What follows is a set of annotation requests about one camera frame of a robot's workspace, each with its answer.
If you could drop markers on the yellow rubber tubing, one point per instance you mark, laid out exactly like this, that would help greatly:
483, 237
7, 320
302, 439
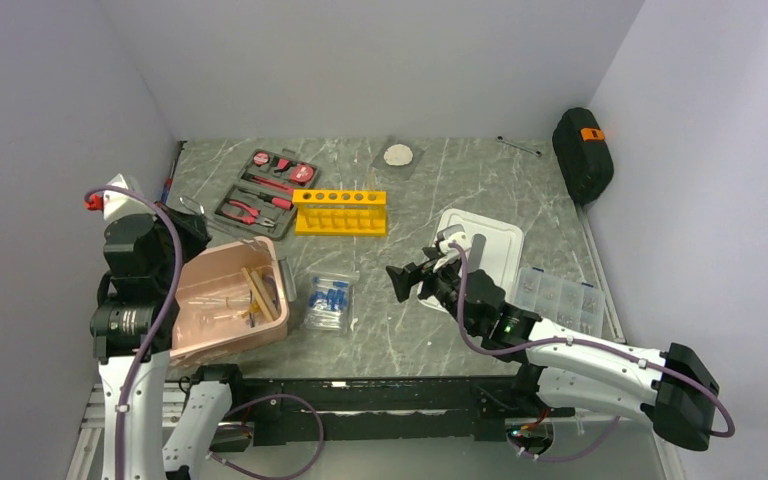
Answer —
248, 315

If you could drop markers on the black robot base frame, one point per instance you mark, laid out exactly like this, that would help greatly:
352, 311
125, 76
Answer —
274, 412

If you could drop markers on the red handled screwdriver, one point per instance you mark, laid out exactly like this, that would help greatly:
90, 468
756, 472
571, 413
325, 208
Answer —
277, 201

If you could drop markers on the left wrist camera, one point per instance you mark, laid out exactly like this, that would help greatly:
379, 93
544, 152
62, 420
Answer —
114, 205

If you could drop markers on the blue red screwdriver by wall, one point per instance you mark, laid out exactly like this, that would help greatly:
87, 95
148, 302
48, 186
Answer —
166, 187

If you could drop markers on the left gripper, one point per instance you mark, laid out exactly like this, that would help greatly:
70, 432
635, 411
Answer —
193, 226

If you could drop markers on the grey tool case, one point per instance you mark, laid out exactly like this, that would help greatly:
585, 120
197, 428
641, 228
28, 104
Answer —
278, 169

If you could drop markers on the red black pliers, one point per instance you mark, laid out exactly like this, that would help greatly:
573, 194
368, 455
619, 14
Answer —
242, 213

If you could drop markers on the grey bin latch handle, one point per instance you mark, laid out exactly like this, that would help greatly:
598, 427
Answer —
288, 279

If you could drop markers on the red utility knife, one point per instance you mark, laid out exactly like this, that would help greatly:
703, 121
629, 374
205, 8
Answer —
269, 183

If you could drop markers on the red electrical tape roll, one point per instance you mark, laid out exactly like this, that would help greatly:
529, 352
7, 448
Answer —
261, 158

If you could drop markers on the bag of blue caps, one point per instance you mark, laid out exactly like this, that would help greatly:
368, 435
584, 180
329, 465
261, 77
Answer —
329, 305

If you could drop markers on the white bin lid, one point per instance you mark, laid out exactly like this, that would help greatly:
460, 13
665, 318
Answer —
500, 251

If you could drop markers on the wire gauze with white centre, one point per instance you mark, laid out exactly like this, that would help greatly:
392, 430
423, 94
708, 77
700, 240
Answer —
398, 158

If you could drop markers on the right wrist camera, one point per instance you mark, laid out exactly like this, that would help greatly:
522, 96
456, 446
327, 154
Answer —
453, 234

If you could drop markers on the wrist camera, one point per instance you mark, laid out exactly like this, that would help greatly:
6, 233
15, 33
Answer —
453, 234
114, 205

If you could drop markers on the silver wrench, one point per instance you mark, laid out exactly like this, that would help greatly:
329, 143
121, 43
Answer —
519, 146

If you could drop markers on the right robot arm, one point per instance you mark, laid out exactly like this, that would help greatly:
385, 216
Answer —
671, 390

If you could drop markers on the black tool case orange latch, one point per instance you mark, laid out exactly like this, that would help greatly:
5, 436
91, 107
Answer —
583, 155

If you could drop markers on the red tape measure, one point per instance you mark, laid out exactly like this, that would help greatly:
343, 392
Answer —
301, 174

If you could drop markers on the clear plastic box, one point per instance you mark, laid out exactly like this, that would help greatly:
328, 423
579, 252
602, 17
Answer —
576, 305

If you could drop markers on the pink plastic bin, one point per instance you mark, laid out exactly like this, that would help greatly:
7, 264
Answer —
217, 272

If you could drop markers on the bag of plastic pipettes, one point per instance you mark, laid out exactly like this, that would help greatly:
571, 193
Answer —
212, 311

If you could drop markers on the wooden test tube clamp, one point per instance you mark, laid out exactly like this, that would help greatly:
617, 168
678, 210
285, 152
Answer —
261, 301

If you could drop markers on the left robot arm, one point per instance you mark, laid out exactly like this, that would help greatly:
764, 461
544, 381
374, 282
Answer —
132, 331

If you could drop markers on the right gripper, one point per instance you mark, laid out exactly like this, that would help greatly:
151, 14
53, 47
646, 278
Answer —
411, 274

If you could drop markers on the yellow test tube rack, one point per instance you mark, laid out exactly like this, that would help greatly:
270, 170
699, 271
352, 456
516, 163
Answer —
323, 212

